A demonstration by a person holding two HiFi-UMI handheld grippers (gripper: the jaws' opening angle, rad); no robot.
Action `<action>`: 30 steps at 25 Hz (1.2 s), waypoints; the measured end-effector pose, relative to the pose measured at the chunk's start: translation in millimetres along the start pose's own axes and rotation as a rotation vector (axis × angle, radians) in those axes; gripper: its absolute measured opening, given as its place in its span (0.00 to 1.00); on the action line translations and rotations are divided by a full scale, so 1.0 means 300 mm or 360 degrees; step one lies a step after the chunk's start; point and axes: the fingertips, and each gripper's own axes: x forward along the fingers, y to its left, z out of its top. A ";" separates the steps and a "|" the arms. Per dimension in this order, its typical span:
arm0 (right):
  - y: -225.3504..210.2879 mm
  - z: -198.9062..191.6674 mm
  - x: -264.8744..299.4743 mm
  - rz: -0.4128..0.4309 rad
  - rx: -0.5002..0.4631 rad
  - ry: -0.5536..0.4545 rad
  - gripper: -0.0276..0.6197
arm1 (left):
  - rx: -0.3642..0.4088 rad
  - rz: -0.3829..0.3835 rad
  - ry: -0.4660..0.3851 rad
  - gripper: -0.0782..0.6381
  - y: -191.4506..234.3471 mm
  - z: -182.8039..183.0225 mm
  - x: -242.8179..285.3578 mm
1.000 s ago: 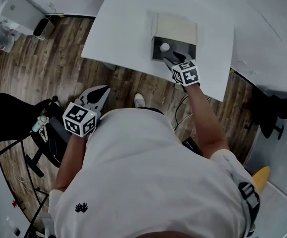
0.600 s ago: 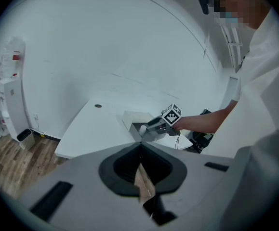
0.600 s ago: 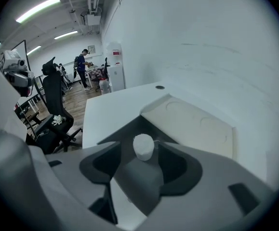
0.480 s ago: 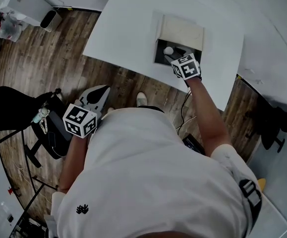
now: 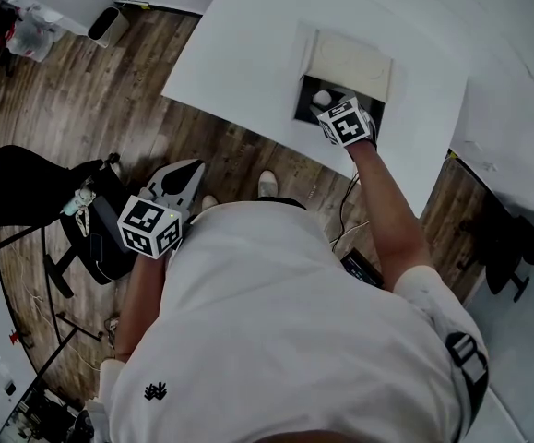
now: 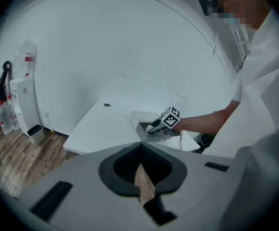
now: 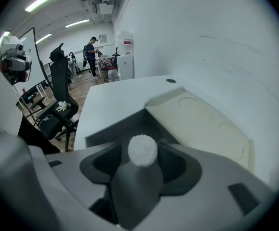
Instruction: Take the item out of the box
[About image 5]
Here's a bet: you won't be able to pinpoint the grey box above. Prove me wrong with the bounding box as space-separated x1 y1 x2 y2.
292 20 395 138

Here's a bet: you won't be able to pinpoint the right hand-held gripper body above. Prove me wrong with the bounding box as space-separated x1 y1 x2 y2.
316 98 372 149

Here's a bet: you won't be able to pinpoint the person's white shirt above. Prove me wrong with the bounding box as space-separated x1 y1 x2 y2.
95 200 492 443

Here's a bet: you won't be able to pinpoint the person's right forearm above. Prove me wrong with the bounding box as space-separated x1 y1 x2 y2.
347 140 433 293

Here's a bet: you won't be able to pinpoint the white trash bin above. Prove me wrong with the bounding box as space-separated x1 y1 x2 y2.
87 6 130 49

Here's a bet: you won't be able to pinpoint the black mesh office chair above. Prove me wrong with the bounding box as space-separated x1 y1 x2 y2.
0 144 134 299

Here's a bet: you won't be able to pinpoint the black swivel office chair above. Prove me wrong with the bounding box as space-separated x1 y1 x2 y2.
459 196 534 304

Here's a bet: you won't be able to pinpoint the patterned lanyard strap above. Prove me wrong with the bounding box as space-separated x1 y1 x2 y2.
75 205 90 237

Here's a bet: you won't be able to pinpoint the black electronic device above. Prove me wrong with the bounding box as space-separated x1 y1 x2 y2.
339 248 385 289

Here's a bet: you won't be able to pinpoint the person's white right shoe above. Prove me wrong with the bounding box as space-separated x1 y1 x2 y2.
256 170 279 200

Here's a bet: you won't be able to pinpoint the person's left forearm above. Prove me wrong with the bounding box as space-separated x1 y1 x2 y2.
114 251 171 364

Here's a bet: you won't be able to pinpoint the person's black trousers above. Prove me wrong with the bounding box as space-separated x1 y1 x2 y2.
266 196 308 211

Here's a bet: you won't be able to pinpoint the mint green small bottle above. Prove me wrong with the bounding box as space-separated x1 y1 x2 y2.
63 186 97 216

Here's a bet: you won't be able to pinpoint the white table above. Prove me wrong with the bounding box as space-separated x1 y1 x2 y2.
160 0 469 221

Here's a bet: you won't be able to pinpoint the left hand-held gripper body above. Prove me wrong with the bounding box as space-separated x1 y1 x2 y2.
117 183 194 260

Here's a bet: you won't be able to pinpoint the grey shoulder strap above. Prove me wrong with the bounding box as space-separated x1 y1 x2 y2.
445 332 489 414

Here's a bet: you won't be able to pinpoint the clear plastic bag red print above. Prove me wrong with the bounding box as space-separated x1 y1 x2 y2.
6 9 55 63

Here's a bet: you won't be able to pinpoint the black floor cable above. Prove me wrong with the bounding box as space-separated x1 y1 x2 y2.
330 173 362 248

